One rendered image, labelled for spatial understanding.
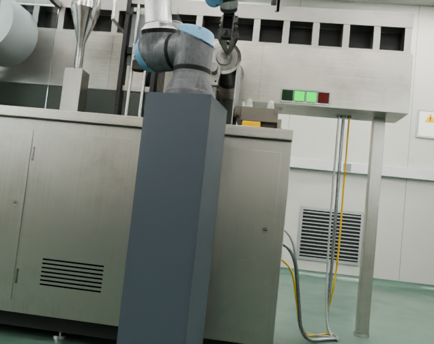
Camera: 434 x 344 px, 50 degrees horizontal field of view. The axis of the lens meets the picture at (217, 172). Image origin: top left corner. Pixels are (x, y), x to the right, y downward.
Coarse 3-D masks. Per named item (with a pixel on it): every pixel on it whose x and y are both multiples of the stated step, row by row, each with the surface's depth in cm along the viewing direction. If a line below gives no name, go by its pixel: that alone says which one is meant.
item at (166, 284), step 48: (192, 96) 131; (144, 144) 133; (192, 144) 130; (144, 192) 132; (192, 192) 128; (144, 240) 130; (192, 240) 127; (144, 288) 129; (192, 288) 127; (144, 336) 128; (192, 336) 131
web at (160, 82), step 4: (172, 20) 210; (176, 20) 210; (240, 68) 221; (164, 72) 232; (240, 72) 223; (160, 76) 225; (164, 76) 233; (240, 76) 225; (160, 80) 225; (240, 80) 227; (160, 84) 226; (156, 88) 219; (160, 88) 227
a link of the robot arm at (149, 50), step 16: (144, 0) 147; (160, 0) 144; (160, 16) 145; (144, 32) 146; (160, 32) 144; (176, 32) 148; (144, 48) 146; (160, 48) 143; (144, 64) 149; (160, 64) 145
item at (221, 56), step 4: (220, 52) 204; (224, 52) 204; (216, 56) 204; (220, 56) 204; (224, 56) 204; (232, 56) 204; (216, 60) 206; (220, 60) 204; (224, 60) 204; (228, 60) 204; (232, 60) 205; (220, 64) 205; (224, 64) 204; (228, 64) 205
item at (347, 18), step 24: (120, 0) 249; (72, 24) 258; (96, 24) 257; (120, 24) 252; (192, 24) 251; (216, 24) 250; (240, 24) 248; (264, 24) 246; (288, 24) 238; (312, 24) 239; (336, 24) 236; (360, 24) 234; (384, 24) 233; (408, 24) 232; (336, 48) 234; (360, 48) 233; (384, 48) 239; (408, 48) 231
